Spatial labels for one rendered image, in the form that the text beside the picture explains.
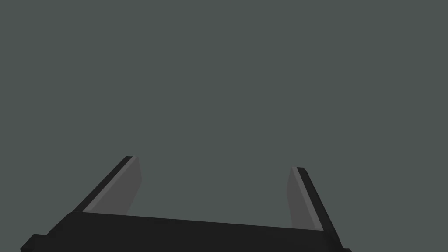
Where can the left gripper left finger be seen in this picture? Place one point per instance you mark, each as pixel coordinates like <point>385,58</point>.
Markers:
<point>117,190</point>

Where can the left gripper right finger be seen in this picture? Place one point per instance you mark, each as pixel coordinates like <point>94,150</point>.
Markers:
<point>303,204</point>

